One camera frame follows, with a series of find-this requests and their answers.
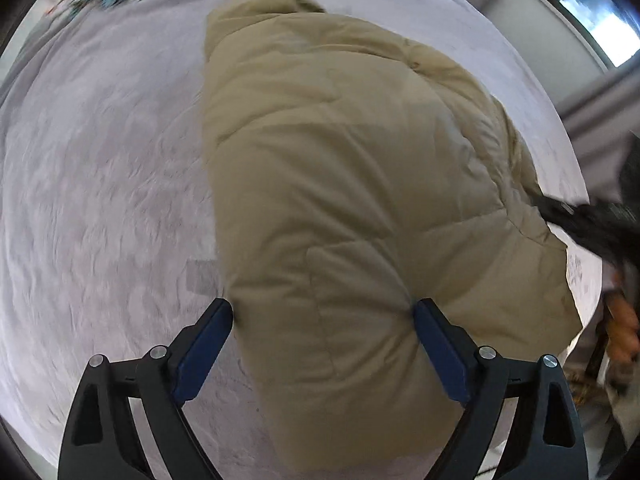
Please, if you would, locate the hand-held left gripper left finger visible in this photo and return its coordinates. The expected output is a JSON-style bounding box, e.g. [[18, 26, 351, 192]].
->
[[57, 297, 234, 480]]

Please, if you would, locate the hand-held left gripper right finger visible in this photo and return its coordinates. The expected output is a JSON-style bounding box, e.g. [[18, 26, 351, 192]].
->
[[412, 297, 589, 480]]

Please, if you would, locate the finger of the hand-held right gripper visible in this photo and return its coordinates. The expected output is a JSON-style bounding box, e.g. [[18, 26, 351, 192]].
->
[[531, 194, 593, 233]]

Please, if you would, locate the beige puffer jacket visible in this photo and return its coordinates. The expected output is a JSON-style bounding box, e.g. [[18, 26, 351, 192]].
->
[[200, 0, 584, 473]]

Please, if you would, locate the person's right hand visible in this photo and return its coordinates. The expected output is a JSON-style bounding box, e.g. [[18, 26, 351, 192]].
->
[[606, 280, 640, 363]]

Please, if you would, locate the lavender bed sheet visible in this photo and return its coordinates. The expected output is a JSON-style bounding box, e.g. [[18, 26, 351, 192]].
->
[[0, 0, 603, 480]]

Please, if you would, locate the window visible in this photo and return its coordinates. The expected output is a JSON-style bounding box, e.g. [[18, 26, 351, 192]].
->
[[555, 0, 640, 68]]

